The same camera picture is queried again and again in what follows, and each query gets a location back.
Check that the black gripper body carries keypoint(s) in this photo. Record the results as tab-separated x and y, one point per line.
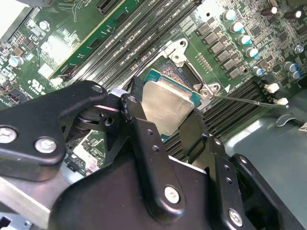
108	203

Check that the thin metal locking lever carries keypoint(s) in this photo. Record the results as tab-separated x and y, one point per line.
239	99

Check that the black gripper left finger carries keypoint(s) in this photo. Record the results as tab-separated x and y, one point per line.
36	124

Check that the silver CPU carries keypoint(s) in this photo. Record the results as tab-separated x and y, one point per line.
168	105

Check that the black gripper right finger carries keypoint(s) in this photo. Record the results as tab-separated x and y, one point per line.
220	167

